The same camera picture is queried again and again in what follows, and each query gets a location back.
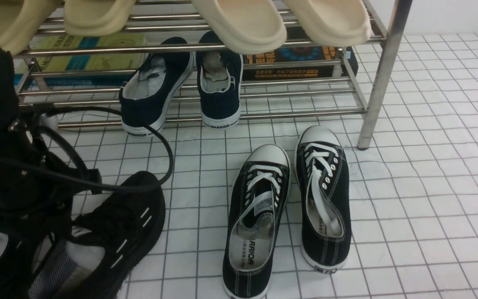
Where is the beige slipper far right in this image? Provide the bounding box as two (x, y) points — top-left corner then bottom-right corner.
(284, 0), (372, 47)

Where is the black canvas lace-up sneaker left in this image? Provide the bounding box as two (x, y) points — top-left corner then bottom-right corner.
(222, 144), (291, 299)

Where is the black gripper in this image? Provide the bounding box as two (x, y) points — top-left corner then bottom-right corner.
(0, 47), (101, 233)

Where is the beige slipper far left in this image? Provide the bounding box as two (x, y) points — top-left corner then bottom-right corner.
(0, 0), (63, 56)

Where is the black orange box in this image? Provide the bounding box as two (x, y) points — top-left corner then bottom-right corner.
(242, 46), (339, 81)

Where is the navy canvas sneaker left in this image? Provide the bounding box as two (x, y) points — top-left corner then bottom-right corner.
(118, 52), (194, 137)

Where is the black canvas lace-up sneaker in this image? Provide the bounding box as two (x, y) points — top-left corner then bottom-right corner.
(294, 125), (352, 274)
(222, 144), (291, 299)

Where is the silver metal shoe rack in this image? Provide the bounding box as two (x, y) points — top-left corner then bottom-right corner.
(15, 0), (412, 150)

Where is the navy canvas sneaker right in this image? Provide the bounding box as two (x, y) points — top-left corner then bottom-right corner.
(195, 49), (244, 130)

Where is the navy canvas sneaker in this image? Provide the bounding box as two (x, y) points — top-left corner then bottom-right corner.
(195, 49), (244, 130)
(118, 52), (194, 137)

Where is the black canvas lace-up sneaker right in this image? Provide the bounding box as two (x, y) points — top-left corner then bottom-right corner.
(294, 125), (352, 274)

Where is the beige slipper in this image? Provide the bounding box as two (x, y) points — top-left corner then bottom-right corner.
(191, 0), (287, 54)
(284, 0), (372, 47)
(0, 0), (63, 56)
(64, 0), (136, 37)

